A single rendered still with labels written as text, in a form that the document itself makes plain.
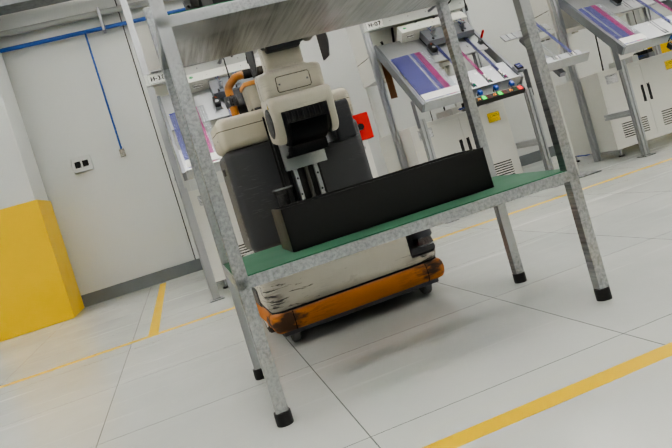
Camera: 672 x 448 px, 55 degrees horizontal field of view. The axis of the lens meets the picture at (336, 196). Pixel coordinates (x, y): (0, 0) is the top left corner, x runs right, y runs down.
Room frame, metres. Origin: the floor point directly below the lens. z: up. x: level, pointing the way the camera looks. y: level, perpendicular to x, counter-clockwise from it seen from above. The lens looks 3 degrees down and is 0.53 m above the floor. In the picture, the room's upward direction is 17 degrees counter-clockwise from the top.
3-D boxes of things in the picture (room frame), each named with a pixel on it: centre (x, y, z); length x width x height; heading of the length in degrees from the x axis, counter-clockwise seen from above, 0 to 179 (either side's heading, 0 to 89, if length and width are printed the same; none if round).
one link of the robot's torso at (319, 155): (2.33, -0.01, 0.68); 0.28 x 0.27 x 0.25; 105
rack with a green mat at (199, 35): (1.76, -0.12, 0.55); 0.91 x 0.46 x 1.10; 104
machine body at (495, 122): (4.58, -0.84, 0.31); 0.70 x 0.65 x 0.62; 104
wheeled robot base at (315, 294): (2.47, 0.09, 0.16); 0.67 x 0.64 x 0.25; 15
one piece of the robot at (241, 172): (2.56, 0.12, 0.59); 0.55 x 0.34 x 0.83; 105
